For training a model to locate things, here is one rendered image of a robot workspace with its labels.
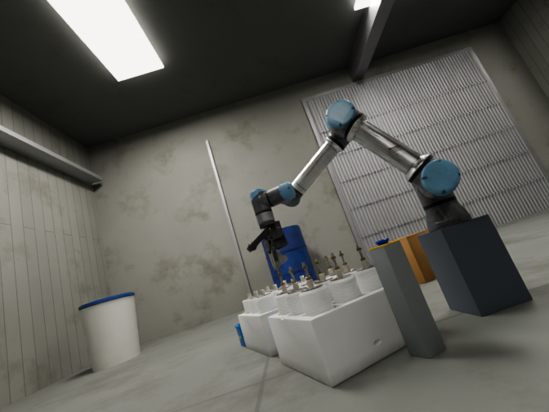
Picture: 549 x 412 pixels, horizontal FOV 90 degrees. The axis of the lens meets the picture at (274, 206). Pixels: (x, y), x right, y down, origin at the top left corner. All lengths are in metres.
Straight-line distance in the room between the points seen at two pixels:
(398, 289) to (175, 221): 4.04
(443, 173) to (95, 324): 3.12
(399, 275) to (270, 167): 3.81
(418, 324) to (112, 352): 2.89
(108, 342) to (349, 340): 2.71
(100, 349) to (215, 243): 1.95
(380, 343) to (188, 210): 3.93
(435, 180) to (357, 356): 0.60
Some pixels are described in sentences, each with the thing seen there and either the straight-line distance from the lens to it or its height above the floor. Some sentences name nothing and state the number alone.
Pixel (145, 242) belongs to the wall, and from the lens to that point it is 4.75.
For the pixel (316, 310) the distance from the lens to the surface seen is 0.91.
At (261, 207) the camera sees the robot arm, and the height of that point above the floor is 0.61.
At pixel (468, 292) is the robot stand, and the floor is 0.08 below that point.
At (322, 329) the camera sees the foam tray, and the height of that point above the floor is 0.14.
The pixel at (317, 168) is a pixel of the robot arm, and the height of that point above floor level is 0.71.
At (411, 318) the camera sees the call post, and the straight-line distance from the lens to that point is 0.90.
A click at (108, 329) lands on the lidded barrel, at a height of 0.34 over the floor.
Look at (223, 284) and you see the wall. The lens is 4.31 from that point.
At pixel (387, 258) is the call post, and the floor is 0.27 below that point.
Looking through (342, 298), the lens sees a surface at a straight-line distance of 0.97.
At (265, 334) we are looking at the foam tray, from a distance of 1.36.
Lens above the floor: 0.33
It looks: 13 degrees up
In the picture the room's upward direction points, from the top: 18 degrees counter-clockwise
